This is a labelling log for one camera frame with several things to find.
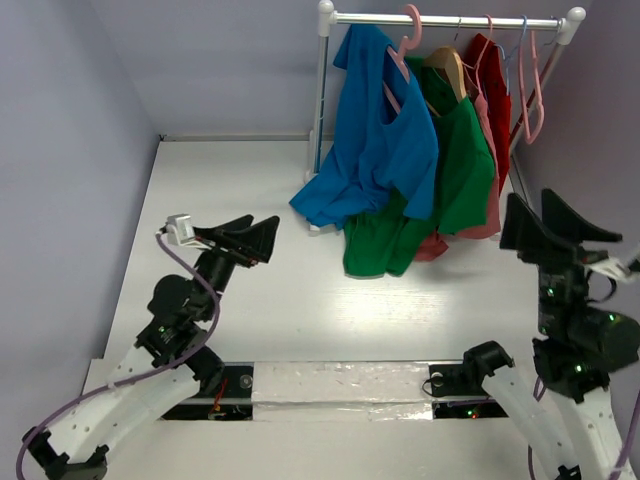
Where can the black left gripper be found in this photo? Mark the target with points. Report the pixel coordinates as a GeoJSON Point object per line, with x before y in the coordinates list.
{"type": "Point", "coordinates": [250, 242]}

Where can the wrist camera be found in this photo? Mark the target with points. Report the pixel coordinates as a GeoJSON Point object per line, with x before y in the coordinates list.
{"type": "Point", "coordinates": [179, 231]}
{"type": "Point", "coordinates": [624, 270]}

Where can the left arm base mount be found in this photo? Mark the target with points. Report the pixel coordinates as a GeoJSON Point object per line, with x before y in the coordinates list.
{"type": "Point", "coordinates": [230, 401]}

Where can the wooden hanger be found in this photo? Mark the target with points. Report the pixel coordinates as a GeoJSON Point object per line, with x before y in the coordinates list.
{"type": "Point", "coordinates": [448, 60]}

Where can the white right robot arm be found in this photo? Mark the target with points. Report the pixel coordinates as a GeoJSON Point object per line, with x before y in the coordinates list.
{"type": "Point", "coordinates": [567, 418]}

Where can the red t-shirt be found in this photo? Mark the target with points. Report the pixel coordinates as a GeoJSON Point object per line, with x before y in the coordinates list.
{"type": "Point", "coordinates": [493, 85]}

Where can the pink plastic hanger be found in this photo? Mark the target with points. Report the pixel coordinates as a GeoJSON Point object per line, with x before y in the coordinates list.
{"type": "Point", "coordinates": [407, 43]}

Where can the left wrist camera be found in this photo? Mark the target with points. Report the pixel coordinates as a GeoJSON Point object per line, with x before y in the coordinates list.
{"type": "Point", "coordinates": [179, 231]}

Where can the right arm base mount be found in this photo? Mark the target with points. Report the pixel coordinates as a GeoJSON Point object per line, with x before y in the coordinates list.
{"type": "Point", "coordinates": [453, 396]}

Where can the blue t-shirt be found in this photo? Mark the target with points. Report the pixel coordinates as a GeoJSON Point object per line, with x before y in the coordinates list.
{"type": "Point", "coordinates": [384, 139]}

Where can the pink t-shirt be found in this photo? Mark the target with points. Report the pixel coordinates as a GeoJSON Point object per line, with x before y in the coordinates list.
{"type": "Point", "coordinates": [466, 196]}

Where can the blue wire hanger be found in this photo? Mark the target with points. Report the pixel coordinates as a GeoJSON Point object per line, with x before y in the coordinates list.
{"type": "Point", "coordinates": [509, 58]}

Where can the green t-shirt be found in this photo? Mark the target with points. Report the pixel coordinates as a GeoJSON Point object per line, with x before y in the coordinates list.
{"type": "Point", "coordinates": [387, 242]}

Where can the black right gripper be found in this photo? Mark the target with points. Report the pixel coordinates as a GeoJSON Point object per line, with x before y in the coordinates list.
{"type": "Point", "coordinates": [558, 255]}

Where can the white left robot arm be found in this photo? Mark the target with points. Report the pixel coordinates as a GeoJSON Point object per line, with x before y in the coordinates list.
{"type": "Point", "coordinates": [168, 362]}

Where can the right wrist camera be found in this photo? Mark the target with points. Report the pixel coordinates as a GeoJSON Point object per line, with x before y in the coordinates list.
{"type": "Point", "coordinates": [624, 270]}

